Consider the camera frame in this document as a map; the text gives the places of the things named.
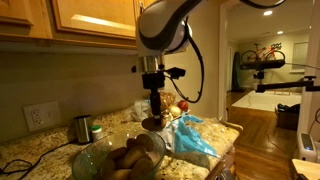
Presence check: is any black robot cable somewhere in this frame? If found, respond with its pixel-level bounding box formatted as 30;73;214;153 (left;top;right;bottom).
165;0;288;104

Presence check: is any white plastic bag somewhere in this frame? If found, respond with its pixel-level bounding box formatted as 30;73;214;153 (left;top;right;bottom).
131;99;152;123

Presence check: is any clear and blue plastic bag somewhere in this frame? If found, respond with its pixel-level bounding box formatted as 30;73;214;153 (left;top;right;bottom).
159;114;234;158

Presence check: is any wooden cabinet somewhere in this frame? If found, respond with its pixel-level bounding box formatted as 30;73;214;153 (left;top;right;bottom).
0;0;158;56
206;139;241;180

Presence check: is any green-lid spice bottle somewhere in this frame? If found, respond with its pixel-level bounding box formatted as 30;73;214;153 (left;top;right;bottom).
91;124;104;143

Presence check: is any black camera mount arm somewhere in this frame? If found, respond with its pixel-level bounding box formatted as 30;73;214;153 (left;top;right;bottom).
255;75;320;94

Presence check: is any dark hanging garment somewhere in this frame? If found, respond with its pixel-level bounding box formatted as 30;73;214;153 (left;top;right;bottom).
232;51;245;93

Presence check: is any stainless steel cup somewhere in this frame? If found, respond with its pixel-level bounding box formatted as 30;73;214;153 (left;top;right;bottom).
73;114;94;144

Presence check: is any white floor rug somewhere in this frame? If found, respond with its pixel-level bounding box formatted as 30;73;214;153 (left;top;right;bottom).
231;90;303;113

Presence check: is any white wall outlet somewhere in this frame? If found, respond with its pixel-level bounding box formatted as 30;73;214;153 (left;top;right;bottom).
23;101;63;133

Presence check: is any black stereo camera bar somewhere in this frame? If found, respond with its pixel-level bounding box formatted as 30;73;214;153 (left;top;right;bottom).
239;59;286;71

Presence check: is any wooden lower cabinet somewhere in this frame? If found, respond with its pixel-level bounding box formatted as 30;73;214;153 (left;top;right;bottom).
206;139;241;180

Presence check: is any wooden base board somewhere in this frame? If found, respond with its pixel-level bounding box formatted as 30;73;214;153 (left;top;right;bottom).
292;158;320;180

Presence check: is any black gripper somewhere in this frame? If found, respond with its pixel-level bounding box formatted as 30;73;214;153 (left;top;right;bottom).
142;72;166;120

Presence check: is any dark cabinet door handle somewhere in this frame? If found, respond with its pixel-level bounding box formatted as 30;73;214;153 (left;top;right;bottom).
138;0;146;15

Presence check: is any red bicycle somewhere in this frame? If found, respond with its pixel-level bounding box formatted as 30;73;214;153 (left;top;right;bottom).
240;42;286;63

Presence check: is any wooden upper cabinet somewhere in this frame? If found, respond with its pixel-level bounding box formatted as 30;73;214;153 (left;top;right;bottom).
0;0;158;56

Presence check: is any white garlic bulb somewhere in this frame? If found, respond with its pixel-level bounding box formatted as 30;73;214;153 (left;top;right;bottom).
161;112;173;123

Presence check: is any red apple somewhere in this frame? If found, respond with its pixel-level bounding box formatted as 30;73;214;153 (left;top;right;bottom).
177;99;190;112

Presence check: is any black floor bag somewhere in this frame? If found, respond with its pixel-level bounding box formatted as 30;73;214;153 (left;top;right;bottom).
275;103;301;131

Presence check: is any black power cord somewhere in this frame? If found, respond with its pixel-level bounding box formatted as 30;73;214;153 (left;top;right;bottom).
0;139;79;177

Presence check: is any clear glass bowl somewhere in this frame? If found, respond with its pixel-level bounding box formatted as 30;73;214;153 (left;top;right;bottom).
71;130;167;180

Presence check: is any white framed wall window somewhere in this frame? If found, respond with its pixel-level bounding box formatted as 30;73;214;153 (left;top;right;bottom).
293;41;309;71

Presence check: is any yellow onion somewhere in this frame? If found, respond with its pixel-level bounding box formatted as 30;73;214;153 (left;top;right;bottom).
169;105;183;118

